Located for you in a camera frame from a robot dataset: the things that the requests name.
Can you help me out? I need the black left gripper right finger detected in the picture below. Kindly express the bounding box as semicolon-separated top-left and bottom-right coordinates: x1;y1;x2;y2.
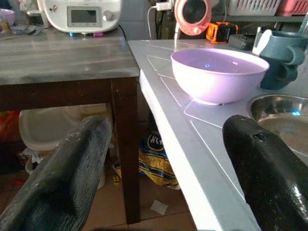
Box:
222;115;308;231

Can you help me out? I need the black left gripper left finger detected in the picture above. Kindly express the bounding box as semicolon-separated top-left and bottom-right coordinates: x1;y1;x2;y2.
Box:
0;115;113;231

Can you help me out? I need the white plastic bucket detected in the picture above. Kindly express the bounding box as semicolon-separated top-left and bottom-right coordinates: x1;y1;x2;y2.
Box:
19;105;109;190

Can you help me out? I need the stainless steel bowl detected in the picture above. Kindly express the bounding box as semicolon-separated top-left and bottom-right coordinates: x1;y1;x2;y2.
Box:
246;93;308;167

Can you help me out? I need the red plastic bag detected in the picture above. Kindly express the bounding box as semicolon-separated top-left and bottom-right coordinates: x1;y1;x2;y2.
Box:
0;110;23;143

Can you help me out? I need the blue and yellow plastic bag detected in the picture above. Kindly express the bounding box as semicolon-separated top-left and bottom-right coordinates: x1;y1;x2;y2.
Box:
114;131;180;188

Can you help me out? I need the white plastic table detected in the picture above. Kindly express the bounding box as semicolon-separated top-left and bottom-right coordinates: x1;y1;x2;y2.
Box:
127;39;308;231

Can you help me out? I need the white paper scrap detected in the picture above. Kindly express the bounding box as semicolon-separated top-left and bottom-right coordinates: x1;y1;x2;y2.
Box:
150;199;168;216

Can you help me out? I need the dark teal mug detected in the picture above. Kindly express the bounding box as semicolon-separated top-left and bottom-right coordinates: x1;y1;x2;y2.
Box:
260;56;298;90
259;31;308;66

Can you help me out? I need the lilac plastic bowl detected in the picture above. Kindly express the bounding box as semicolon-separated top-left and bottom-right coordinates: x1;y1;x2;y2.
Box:
170;48;270;105

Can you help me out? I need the dark wooden table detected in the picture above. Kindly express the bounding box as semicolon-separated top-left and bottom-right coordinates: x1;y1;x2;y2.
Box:
0;26;141;225

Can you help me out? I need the white spoon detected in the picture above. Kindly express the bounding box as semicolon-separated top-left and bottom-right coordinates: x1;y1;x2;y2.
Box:
252;29;272;56

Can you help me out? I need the orange and black tool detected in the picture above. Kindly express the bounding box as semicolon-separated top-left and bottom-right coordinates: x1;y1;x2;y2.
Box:
205;22;239;44

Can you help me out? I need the white kitchen machine with display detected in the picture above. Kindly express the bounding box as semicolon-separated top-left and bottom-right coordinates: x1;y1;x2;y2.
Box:
37;0;122;34

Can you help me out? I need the white plastic basket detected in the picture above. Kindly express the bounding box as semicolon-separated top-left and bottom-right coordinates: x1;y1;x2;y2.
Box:
227;0;282;16

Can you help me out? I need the pink plastic basket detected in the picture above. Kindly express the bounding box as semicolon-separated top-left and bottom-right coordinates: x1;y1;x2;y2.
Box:
276;0;308;17

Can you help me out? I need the white power adapter with cable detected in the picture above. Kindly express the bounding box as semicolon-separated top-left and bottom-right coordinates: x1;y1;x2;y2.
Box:
147;1;173;40

